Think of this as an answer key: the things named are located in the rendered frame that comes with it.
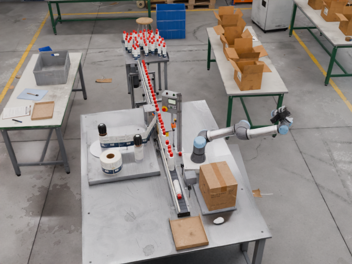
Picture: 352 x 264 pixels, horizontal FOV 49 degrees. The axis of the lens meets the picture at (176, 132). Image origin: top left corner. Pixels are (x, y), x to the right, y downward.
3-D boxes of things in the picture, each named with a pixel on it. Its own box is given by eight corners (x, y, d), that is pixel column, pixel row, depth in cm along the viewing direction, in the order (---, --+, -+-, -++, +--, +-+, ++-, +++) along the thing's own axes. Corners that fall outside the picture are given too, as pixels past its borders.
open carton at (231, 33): (216, 50, 600) (217, 26, 577) (244, 48, 604) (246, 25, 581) (221, 62, 569) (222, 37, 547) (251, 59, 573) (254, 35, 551)
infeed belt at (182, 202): (150, 110, 458) (150, 107, 456) (157, 109, 460) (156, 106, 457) (178, 216, 329) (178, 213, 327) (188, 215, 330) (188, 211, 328)
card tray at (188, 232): (169, 220, 327) (168, 217, 324) (199, 216, 331) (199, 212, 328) (176, 250, 303) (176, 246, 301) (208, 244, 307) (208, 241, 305)
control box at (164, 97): (165, 106, 384) (165, 89, 372) (182, 110, 378) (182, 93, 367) (161, 111, 376) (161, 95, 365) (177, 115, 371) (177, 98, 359)
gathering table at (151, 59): (125, 91, 655) (120, 40, 599) (162, 87, 665) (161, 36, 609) (130, 115, 598) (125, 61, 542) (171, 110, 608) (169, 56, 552)
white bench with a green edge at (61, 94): (44, 98, 640) (32, 54, 592) (89, 96, 643) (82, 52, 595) (12, 178, 489) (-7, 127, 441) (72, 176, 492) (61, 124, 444)
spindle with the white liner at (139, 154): (134, 157, 384) (132, 133, 367) (143, 156, 386) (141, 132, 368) (135, 163, 377) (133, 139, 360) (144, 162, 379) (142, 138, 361)
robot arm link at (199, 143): (190, 152, 372) (191, 141, 365) (195, 144, 383) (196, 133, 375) (202, 155, 369) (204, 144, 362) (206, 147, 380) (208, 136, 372)
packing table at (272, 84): (204, 68, 720) (206, 27, 673) (246, 66, 723) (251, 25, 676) (223, 141, 544) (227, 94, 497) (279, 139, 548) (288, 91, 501)
